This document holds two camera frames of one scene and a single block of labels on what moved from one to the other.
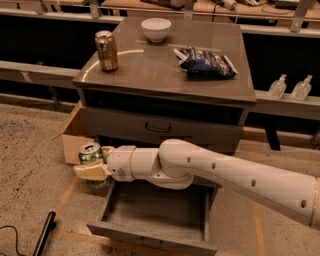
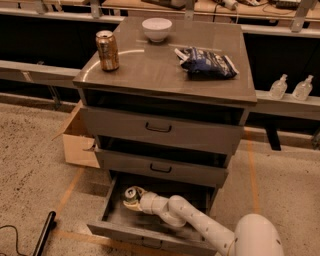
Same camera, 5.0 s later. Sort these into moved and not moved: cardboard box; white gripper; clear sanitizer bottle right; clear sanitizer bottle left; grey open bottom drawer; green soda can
Moved: white gripper; green soda can
Not moved: clear sanitizer bottle left; cardboard box; clear sanitizer bottle right; grey open bottom drawer
